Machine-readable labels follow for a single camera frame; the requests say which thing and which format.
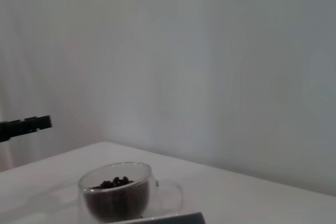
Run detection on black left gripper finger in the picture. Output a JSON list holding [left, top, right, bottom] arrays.
[[0, 115, 53, 143]]

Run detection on dark coffee beans heap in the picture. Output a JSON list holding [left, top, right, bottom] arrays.
[[83, 176, 150, 221]]

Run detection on clear glass cup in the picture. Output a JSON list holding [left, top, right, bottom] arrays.
[[77, 162, 184, 222]]

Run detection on clear glass saucer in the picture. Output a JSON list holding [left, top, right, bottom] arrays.
[[25, 184, 200, 219]]

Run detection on dark teal ceramic mug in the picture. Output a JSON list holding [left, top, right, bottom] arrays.
[[123, 211, 207, 224]]

